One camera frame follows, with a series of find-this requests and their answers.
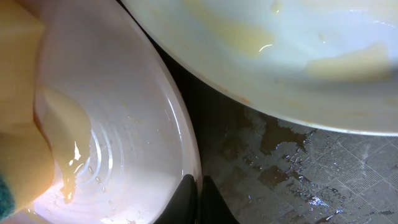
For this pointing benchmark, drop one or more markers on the green and yellow sponge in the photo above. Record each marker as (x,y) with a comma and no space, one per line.
(27,165)

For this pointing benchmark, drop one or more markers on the white plate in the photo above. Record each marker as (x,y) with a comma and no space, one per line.
(142,142)
(329,64)

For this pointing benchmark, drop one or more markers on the white plate top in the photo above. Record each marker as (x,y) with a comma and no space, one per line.
(329,64)

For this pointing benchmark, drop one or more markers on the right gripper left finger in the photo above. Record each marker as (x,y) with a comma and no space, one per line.
(182,207)

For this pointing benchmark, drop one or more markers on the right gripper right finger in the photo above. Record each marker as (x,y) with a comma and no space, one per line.
(213,208)

